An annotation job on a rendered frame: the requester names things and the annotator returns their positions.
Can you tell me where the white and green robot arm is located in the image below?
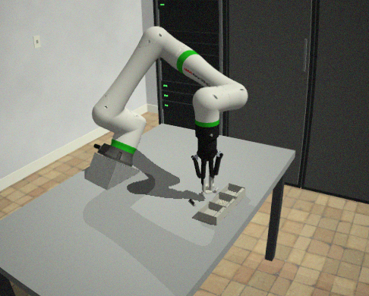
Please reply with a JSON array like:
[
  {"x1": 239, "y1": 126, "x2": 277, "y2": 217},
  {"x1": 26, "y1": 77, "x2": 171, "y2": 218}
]
[{"x1": 92, "y1": 27, "x2": 248, "y2": 167}]

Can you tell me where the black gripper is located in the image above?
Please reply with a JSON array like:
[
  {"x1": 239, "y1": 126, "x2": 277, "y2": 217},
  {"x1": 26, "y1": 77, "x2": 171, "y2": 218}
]
[{"x1": 191, "y1": 138, "x2": 223, "y2": 193}]

